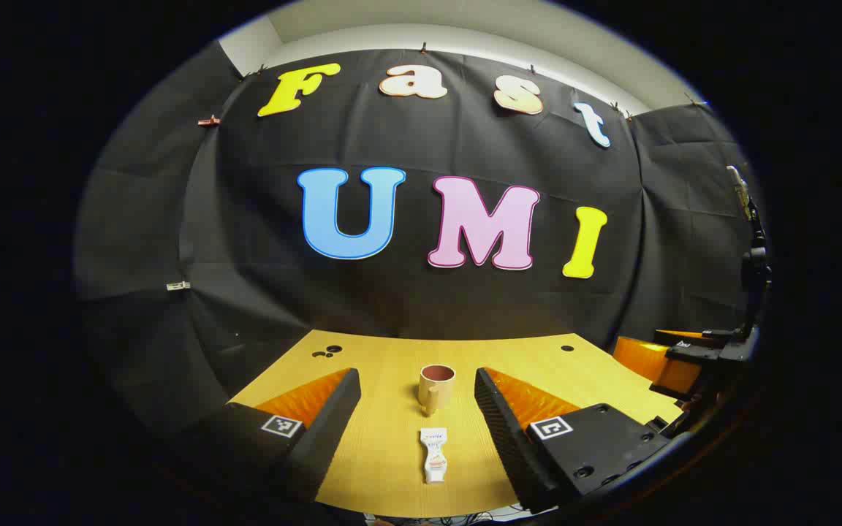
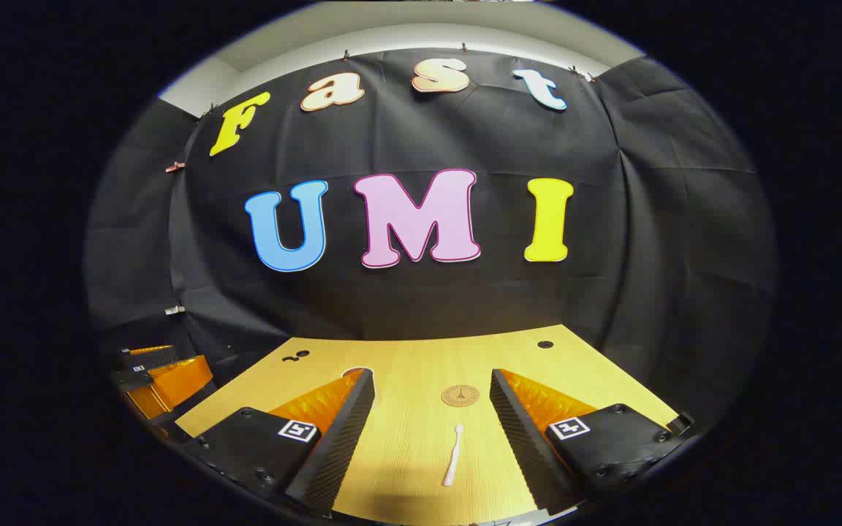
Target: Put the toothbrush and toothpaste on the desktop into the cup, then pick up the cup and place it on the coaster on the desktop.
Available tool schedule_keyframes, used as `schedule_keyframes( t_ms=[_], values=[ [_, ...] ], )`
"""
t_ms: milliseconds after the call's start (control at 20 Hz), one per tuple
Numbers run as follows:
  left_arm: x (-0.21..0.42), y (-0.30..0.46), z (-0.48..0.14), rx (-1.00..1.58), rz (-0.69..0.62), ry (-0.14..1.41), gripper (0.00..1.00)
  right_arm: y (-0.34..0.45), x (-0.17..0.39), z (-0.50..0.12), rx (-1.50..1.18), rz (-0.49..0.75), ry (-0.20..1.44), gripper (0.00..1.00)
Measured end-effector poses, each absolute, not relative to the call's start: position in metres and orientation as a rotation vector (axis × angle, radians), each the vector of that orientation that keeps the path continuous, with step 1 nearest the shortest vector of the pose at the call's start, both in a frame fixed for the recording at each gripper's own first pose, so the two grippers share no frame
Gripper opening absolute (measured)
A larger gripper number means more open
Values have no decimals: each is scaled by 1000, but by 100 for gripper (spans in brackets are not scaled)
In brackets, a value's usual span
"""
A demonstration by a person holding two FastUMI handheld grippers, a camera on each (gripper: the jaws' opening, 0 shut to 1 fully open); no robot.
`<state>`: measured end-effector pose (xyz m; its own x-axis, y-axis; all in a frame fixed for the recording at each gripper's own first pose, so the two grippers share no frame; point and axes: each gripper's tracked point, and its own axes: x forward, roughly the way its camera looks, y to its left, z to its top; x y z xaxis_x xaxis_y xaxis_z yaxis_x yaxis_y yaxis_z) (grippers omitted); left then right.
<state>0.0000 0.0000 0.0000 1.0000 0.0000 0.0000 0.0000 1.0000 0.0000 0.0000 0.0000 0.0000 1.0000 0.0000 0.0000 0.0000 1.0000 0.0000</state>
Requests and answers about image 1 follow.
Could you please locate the beige cup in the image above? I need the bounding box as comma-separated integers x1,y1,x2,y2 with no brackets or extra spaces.
419,364,457,417

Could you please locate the white toothpaste tube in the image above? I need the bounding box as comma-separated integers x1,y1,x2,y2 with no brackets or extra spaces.
420,427,449,484

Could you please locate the yellow wooden desktop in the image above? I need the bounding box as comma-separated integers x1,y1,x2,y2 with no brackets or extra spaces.
230,329,685,519

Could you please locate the black backdrop cloth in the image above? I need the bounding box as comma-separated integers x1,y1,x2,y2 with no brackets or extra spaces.
74,40,765,439

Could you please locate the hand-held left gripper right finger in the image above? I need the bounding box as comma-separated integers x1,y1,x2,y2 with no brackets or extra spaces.
474,367,675,514

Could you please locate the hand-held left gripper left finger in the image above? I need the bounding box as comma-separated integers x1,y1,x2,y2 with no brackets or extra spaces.
175,367,362,505

